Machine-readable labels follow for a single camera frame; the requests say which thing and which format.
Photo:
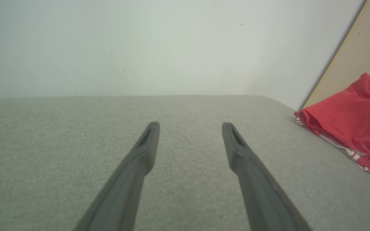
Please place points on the grey fabric sofa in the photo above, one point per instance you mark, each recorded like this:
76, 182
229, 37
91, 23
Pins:
59, 144

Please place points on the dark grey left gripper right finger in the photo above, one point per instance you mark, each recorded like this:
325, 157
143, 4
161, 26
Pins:
262, 195

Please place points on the red basketball jersey black print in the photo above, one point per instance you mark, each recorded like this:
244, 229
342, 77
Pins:
348, 118

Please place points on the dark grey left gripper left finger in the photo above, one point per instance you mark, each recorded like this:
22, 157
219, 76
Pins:
124, 192

